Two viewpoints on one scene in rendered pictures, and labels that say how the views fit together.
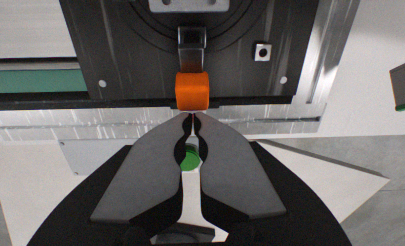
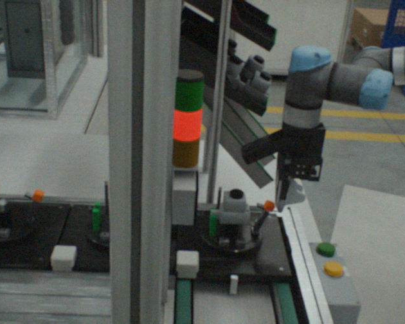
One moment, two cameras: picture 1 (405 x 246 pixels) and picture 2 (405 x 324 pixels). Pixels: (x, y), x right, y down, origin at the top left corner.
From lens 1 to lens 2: 1.18 m
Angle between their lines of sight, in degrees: 64
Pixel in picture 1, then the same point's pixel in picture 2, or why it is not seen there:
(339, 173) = (346, 208)
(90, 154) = (335, 290)
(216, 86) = (276, 234)
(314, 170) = (348, 220)
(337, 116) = not seen: hidden behind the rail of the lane
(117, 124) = (309, 277)
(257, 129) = (299, 225)
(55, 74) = (281, 298)
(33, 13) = (250, 315)
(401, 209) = not seen: outside the picture
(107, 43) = (261, 263)
